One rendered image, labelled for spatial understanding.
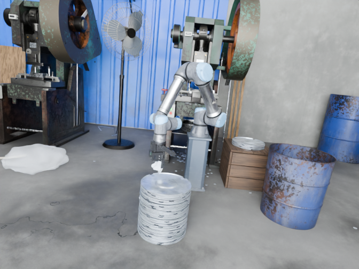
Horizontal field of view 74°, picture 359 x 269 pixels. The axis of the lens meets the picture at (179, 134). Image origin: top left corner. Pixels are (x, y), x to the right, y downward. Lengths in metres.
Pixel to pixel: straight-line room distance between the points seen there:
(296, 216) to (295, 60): 2.84
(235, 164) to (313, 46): 2.69
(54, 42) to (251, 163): 2.14
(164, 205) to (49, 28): 1.99
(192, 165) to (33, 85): 1.96
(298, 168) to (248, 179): 0.61
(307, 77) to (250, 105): 0.94
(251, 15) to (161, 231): 1.93
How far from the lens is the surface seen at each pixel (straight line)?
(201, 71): 1.55
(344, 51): 4.53
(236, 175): 2.14
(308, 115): 4.35
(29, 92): 3.00
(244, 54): 2.40
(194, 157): 1.93
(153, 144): 1.42
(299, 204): 1.77
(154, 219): 1.35
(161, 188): 1.35
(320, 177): 1.74
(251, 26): 2.41
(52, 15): 2.67
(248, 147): 2.14
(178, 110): 2.49
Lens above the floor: 0.90
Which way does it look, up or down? 13 degrees down
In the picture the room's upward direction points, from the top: 6 degrees clockwise
